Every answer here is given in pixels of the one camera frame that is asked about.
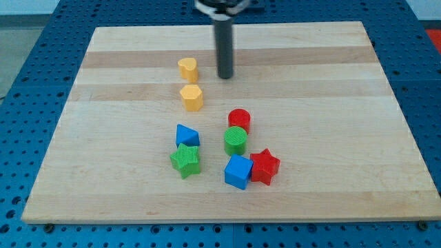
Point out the red star block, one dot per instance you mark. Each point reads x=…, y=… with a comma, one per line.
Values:
x=265, y=166

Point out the yellow heart block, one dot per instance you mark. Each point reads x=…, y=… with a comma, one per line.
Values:
x=188, y=68

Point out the green cylinder block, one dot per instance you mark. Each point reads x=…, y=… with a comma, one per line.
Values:
x=235, y=140

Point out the wooden board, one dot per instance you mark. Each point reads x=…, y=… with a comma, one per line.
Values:
x=319, y=100

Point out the red cylinder block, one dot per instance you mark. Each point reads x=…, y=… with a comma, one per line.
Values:
x=240, y=118

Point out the blue triangle block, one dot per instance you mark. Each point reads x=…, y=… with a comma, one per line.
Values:
x=187, y=136

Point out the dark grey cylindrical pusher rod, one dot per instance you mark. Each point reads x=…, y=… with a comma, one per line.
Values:
x=223, y=37

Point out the blue cube block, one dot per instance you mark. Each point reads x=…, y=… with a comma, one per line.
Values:
x=238, y=171

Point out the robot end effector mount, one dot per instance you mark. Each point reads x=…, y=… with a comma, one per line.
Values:
x=227, y=7

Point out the green star block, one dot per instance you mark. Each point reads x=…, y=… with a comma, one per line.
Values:
x=186, y=160

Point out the yellow hexagon block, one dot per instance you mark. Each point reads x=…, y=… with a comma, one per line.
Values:
x=192, y=98

